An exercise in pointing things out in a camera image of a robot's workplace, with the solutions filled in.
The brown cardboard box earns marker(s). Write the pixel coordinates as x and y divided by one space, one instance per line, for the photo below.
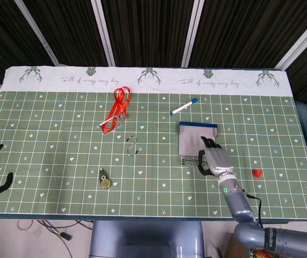
232 248

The green grid tablecloth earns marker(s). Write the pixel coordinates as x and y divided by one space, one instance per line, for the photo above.
62 161

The correction tape dispenser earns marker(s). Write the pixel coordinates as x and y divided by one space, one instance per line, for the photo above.
105 183

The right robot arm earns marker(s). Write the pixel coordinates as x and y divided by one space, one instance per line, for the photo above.
239 207

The grey blue glasses case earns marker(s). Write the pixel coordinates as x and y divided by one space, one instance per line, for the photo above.
191 139

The small red cap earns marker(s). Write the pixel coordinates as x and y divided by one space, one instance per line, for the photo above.
257 173

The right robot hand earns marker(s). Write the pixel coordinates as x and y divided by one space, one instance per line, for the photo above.
219 160

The dark blue under cloth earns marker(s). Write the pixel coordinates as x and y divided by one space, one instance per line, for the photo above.
142 218

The metal S hook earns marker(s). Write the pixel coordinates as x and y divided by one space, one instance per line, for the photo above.
135 142

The grey blue robot torso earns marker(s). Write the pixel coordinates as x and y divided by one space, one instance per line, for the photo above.
145 239

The clear badge holder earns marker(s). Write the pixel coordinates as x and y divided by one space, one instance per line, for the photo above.
105 130

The white marker blue cap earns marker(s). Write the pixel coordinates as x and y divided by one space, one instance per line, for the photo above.
183 107

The wire frame eyeglasses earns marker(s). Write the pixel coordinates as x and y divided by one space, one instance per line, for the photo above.
189 161

